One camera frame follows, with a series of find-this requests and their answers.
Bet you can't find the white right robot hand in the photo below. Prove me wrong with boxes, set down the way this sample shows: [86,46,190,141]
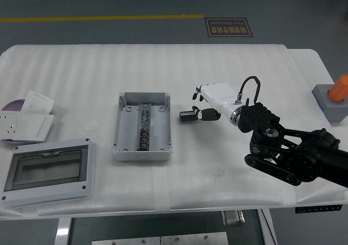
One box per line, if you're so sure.
[191,81,242,122]

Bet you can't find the open grey junction box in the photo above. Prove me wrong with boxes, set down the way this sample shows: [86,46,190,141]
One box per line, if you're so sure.
[111,91,174,162]

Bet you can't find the white foam mat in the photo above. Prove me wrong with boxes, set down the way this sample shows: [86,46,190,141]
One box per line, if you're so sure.
[0,43,340,218]

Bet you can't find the black floor sign orange text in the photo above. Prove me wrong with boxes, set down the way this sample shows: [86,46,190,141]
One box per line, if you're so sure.
[204,17,253,38]

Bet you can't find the grey block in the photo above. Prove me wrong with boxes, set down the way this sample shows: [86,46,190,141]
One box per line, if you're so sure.
[312,84,348,126]

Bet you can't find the orange cylinder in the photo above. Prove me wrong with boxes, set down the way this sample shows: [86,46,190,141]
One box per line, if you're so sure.
[327,75,348,103]

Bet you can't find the white table leg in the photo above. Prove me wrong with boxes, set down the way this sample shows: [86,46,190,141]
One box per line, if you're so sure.
[54,217,73,245]
[257,209,278,245]

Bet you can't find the black table control panel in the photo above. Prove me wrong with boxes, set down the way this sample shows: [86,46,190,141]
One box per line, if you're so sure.
[295,204,343,215]

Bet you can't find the grey cover with clear window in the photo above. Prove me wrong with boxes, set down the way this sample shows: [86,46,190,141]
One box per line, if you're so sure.
[0,138,96,209]

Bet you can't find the purple disc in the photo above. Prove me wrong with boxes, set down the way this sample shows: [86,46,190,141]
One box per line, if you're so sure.
[1,99,27,112]

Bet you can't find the metal mounting rail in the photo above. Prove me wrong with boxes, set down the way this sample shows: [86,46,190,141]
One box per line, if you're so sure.
[137,103,152,133]

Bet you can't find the metal bracket under table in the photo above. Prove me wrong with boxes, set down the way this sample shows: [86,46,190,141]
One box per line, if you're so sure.
[220,210,246,227]

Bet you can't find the grey metal base plate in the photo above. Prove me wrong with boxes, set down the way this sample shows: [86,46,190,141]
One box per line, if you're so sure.
[91,236,161,245]
[160,231,229,245]

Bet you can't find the white switch panel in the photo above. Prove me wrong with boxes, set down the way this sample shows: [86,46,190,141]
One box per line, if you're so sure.
[10,114,55,143]
[21,90,55,115]

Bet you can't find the white wall socket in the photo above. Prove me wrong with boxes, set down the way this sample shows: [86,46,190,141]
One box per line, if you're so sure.
[0,113,22,141]

